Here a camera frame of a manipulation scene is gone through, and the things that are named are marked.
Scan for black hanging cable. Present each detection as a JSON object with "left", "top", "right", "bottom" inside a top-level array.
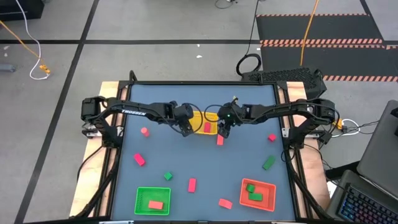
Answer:
[{"left": 235, "top": 0, "right": 262, "bottom": 77}]

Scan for wooden table side board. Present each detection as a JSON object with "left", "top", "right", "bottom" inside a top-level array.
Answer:
[
  {"left": 279, "top": 81, "right": 331, "bottom": 215},
  {"left": 68, "top": 80, "right": 129, "bottom": 218}
]

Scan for yellow plastic basket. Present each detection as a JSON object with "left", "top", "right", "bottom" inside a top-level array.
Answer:
[{"left": 188, "top": 111, "right": 220, "bottom": 136}]

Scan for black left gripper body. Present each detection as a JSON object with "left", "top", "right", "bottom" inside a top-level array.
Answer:
[{"left": 170, "top": 101, "right": 195, "bottom": 123}]

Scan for green plastic basket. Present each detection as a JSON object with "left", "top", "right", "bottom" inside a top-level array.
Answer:
[{"left": 134, "top": 186, "right": 172, "bottom": 216}]

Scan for white floor cable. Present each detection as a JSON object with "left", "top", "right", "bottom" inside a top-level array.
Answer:
[{"left": 14, "top": 0, "right": 51, "bottom": 81}]

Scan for black box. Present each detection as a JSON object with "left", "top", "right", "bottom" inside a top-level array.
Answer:
[{"left": 0, "top": 0, "right": 45, "bottom": 22}]

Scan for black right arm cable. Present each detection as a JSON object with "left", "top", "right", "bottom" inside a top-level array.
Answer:
[{"left": 203, "top": 103, "right": 224, "bottom": 123}]

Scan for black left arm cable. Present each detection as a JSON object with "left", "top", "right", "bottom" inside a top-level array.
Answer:
[{"left": 185, "top": 102, "right": 205, "bottom": 134}]

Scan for laptop with lit keyboard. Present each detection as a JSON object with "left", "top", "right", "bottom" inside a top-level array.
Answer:
[{"left": 325, "top": 169, "right": 398, "bottom": 224}]

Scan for orange-red plastic basket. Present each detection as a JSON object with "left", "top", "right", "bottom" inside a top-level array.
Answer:
[{"left": 239, "top": 177, "right": 277, "bottom": 213}]

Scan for black perforated computer case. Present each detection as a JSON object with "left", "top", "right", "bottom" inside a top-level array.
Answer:
[{"left": 241, "top": 67, "right": 328, "bottom": 105}]

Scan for orange floor cable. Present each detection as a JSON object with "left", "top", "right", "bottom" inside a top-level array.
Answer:
[{"left": 0, "top": 20, "right": 51, "bottom": 75}]

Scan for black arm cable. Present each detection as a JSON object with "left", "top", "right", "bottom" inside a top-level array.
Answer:
[
  {"left": 185, "top": 102, "right": 205, "bottom": 134},
  {"left": 203, "top": 103, "right": 224, "bottom": 123}
]

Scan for yellow hanging cable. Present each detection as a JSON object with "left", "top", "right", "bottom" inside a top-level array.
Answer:
[{"left": 299, "top": 0, "right": 320, "bottom": 67}]

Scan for black floor mat orange stripes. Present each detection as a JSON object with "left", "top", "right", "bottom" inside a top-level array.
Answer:
[{"left": 255, "top": 13, "right": 398, "bottom": 83}]

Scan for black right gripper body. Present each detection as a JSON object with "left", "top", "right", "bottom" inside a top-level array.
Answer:
[{"left": 216, "top": 103, "right": 246, "bottom": 124}]

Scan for long green block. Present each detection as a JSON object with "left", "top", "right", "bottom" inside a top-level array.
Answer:
[{"left": 262, "top": 156, "right": 277, "bottom": 171}]

